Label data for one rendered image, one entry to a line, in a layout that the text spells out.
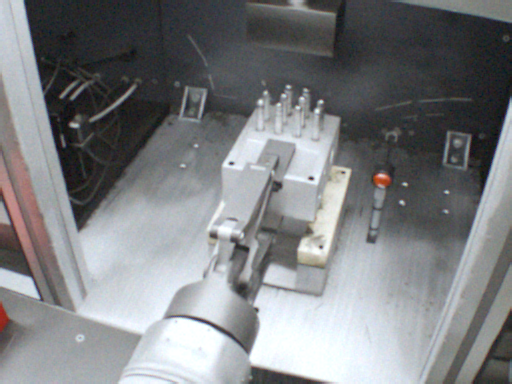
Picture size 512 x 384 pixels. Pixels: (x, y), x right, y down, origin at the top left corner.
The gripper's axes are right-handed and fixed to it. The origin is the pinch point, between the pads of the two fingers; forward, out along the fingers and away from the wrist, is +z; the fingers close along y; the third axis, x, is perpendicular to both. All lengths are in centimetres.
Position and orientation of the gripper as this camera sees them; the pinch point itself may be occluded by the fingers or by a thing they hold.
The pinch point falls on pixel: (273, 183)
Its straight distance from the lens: 57.6
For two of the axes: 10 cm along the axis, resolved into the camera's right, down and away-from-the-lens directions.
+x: -9.6, -1.9, 2.2
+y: -0.1, -7.5, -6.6
